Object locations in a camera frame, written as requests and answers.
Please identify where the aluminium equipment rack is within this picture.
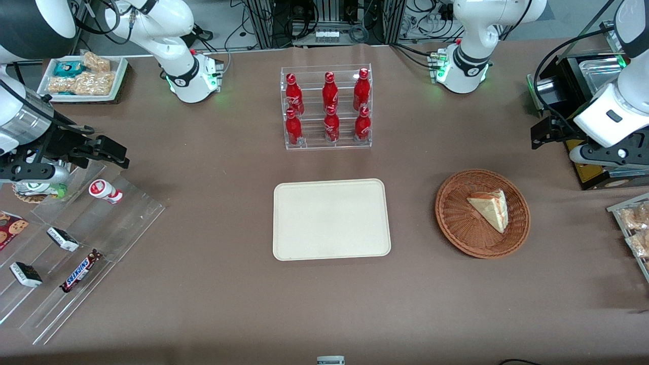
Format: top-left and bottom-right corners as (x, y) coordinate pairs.
(243, 0), (406, 49)

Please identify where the black cable bundle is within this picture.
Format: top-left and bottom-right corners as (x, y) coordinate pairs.
(401, 0), (457, 44)

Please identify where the white rectangular snack tray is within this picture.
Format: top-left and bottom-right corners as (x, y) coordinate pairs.
(37, 55), (129, 104)

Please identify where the clear acrylic stepped display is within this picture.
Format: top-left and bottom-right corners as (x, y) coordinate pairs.
(0, 162), (167, 346)

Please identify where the triangular sandwich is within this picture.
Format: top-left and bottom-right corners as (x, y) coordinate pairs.
(466, 189), (509, 234)

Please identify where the brown wicker basket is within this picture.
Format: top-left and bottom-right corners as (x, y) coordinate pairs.
(435, 169), (531, 260)

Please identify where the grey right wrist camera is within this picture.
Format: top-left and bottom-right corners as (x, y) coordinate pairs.
(0, 162), (70, 185)

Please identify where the white red yoghurt bottle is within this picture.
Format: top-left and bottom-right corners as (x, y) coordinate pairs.
(89, 179), (124, 205)

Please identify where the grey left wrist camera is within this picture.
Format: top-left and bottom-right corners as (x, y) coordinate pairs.
(569, 143), (649, 169)

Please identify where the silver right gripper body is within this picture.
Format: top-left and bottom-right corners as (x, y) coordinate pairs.
(0, 98), (54, 156)

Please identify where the clear acrylic bottle rack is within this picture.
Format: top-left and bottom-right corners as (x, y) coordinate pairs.
(280, 64), (373, 151)

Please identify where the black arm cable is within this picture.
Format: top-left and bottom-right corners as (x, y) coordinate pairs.
(0, 80), (97, 135)
(532, 25), (627, 127)

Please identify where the red cola bottle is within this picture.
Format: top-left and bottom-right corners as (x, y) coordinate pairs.
(353, 68), (371, 112)
(354, 106), (372, 142)
(285, 108), (304, 147)
(323, 105), (341, 144)
(322, 71), (339, 113)
(285, 73), (304, 115)

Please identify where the metal bread tray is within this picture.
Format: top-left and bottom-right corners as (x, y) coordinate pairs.
(607, 192), (649, 283)

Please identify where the teal snack packet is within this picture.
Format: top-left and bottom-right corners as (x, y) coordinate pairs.
(53, 61), (85, 78)

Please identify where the steel food pan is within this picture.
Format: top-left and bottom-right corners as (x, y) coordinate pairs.
(578, 56), (627, 97)

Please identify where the green white snack cup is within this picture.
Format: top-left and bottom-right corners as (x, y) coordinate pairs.
(13, 180), (68, 205)

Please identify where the diagonal metal bar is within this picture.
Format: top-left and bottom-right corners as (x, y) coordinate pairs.
(557, 0), (617, 64)

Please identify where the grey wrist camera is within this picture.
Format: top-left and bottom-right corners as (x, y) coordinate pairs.
(569, 143), (649, 169)
(0, 162), (70, 185)

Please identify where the grey metal module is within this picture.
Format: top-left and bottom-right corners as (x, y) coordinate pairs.
(526, 74), (559, 110)

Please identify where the brown snickers bar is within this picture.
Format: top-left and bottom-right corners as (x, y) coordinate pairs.
(60, 249), (103, 294)

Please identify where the bagged bread roll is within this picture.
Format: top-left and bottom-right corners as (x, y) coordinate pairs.
(625, 231), (649, 259)
(619, 202), (649, 232)

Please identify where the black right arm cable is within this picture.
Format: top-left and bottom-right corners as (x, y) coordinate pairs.
(0, 80), (97, 135)

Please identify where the dark brown box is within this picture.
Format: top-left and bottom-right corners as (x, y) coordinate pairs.
(51, 63), (134, 106)

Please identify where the red cookie box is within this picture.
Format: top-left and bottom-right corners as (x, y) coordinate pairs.
(0, 211), (30, 251)

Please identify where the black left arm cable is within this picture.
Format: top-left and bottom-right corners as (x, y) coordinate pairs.
(532, 25), (627, 127)

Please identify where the clear nut snack packet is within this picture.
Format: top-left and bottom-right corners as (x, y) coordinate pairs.
(48, 76), (77, 95)
(81, 51), (112, 73)
(74, 71), (117, 96)

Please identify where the beige plastic tray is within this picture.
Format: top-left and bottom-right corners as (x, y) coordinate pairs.
(273, 178), (392, 262)

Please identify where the black white chocolate bar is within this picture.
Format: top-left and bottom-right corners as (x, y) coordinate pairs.
(10, 262), (44, 288)
(47, 227), (80, 253)

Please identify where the black food warmer machine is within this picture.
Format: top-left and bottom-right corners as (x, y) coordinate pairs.
(527, 20), (649, 191)

